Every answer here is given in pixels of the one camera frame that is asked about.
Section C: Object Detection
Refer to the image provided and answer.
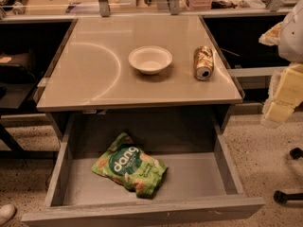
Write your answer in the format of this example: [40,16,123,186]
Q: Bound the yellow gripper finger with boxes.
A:
[258,23,282,46]

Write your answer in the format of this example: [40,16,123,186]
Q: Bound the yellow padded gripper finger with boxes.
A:
[261,63,303,129]

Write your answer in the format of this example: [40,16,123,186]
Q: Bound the green rice chip bag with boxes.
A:
[91,132,168,199]

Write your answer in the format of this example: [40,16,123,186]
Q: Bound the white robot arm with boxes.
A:
[258,0,303,128]

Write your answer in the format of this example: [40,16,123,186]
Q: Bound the open grey drawer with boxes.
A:
[22,107,264,227]

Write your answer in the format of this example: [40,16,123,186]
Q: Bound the grey cabinet counter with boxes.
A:
[32,14,246,140]

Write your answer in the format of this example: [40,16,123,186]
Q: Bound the dark bag on shelf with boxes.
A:
[0,52,36,84]

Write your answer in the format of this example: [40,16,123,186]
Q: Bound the gold soda can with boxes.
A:
[193,45,214,80]

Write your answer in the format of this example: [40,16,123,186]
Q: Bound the black chair base caster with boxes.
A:
[274,148,303,204]

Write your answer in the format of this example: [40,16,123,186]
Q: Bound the white paper bowl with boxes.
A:
[128,46,172,75]

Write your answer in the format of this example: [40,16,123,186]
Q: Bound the white shoe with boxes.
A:
[0,204,16,226]

